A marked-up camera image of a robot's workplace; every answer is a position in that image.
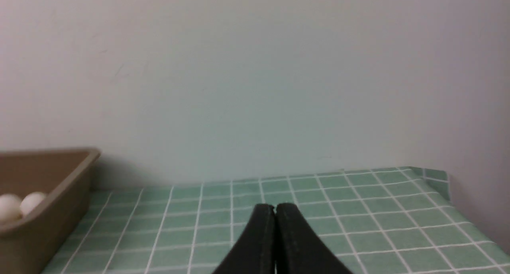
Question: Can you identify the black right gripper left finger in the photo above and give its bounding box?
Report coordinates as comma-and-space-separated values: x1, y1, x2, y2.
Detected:
213, 204, 276, 274

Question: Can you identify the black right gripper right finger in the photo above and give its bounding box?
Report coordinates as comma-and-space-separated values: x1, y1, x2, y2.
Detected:
275, 203, 352, 274

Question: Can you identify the white ball printed logo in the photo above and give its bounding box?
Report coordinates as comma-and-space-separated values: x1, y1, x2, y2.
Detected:
20, 191, 47, 217

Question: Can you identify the green checkered tablecloth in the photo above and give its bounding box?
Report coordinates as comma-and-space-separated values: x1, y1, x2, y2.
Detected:
43, 166, 510, 274

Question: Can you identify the olive green plastic bin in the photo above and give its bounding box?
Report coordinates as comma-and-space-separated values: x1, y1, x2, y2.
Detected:
0, 147, 100, 274

